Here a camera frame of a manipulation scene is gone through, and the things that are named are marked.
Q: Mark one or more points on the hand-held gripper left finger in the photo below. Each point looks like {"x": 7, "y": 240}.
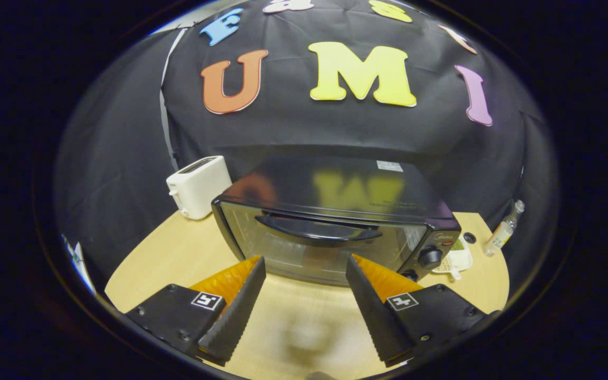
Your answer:
{"x": 236, "y": 314}

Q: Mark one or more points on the white divided spice plate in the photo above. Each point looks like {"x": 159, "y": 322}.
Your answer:
{"x": 461, "y": 259}

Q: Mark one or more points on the white bread toaster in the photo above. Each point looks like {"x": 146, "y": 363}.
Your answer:
{"x": 198, "y": 187}

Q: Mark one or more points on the clear glass bottle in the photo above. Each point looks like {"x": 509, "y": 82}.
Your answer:
{"x": 499, "y": 235}

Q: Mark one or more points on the small black bottle cap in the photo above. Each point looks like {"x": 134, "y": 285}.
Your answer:
{"x": 469, "y": 238}

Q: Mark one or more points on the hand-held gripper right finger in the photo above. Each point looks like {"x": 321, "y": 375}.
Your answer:
{"x": 372, "y": 311}

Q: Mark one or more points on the black toaster oven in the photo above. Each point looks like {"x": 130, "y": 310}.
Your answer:
{"x": 335, "y": 184}

